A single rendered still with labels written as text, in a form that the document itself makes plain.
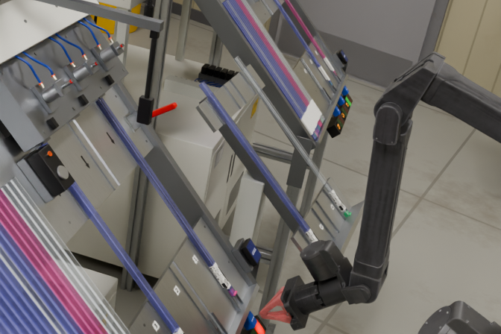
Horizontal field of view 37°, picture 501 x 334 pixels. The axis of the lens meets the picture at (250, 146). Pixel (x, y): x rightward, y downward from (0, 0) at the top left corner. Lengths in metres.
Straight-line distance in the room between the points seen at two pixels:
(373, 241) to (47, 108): 0.62
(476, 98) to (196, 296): 0.65
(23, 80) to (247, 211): 0.84
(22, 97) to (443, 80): 0.66
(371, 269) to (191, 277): 0.35
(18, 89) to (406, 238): 2.45
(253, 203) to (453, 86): 0.82
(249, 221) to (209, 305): 0.46
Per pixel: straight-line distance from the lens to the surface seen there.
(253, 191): 1.89
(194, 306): 1.48
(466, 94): 1.23
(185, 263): 1.50
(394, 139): 1.25
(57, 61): 1.35
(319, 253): 1.47
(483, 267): 3.43
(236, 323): 1.55
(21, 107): 1.23
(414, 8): 4.88
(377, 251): 1.41
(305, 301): 1.53
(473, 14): 4.85
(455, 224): 3.67
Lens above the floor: 1.72
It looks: 26 degrees down
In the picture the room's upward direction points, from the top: 11 degrees clockwise
